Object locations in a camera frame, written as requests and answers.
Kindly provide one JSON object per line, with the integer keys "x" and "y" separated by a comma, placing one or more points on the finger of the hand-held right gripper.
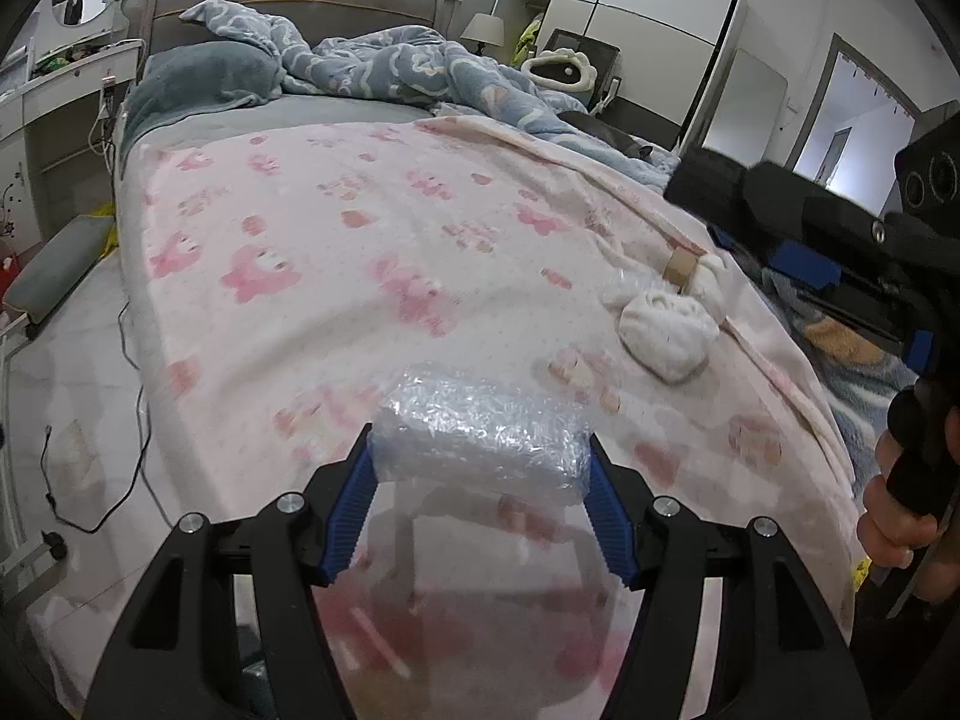
{"x": 810, "y": 266}
{"x": 817, "y": 214}

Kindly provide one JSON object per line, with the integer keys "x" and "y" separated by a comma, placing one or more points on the white power strip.
{"x": 109, "y": 88}

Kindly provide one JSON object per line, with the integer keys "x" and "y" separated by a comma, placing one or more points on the white vanity desk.
{"x": 45, "y": 105}

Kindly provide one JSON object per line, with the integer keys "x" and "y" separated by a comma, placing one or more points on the clear bubble wrap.
{"x": 480, "y": 435}

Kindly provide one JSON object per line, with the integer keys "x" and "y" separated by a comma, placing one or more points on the white door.
{"x": 742, "y": 97}

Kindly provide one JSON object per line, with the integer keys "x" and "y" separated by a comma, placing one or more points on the bedside lamp with shade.
{"x": 482, "y": 28}

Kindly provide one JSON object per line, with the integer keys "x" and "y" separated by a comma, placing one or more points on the pink printed blanket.
{"x": 337, "y": 240}

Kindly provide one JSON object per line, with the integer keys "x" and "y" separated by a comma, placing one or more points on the yellow-green plush toy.
{"x": 529, "y": 37}

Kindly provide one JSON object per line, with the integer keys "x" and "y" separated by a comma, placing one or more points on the person's right hand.
{"x": 885, "y": 525}

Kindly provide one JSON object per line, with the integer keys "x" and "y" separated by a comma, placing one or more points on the white cloud-shaped cat bed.
{"x": 540, "y": 60}

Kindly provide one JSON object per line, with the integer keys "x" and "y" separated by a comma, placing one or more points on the red container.
{"x": 7, "y": 274}

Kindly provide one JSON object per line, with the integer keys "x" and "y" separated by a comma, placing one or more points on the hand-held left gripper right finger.
{"x": 611, "y": 517}

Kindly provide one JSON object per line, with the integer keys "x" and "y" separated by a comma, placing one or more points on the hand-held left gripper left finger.
{"x": 349, "y": 517}

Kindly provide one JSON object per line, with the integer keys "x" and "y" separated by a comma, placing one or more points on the grey door frame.
{"x": 832, "y": 67}

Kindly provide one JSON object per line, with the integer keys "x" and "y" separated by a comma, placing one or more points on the grey upholstered headboard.
{"x": 300, "y": 0}

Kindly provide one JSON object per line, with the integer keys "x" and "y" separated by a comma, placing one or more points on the grey floor cushion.
{"x": 60, "y": 262}

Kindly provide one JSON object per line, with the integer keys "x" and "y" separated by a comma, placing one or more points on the yellow-green floor cloth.
{"x": 103, "y": 225}

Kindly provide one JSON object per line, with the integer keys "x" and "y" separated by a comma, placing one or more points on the dark cat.
{"x": 600, "y": 127}

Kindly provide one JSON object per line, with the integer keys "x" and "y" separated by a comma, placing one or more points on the large white paper ball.
{"x": 667, "y": 337}

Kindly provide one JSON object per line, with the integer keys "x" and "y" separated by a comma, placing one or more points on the brown cardboard tape roll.
{"x": 681, "y": 268}

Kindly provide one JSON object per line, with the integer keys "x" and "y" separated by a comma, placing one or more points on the white wardrobe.
{"x": 660, "y": 0}

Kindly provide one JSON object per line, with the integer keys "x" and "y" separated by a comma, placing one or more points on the translucent plastic bag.
{"x": 75, "y": 450}

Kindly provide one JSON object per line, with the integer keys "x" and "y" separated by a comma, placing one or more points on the black chair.
{"x": 592, "y": 49}

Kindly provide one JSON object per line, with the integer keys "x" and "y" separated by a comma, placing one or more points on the grey-blue pillow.
{"x": 202, "y": 75}

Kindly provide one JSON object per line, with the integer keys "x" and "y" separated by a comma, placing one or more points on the blue patterned duvet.
{"x": 390, "y": 60}

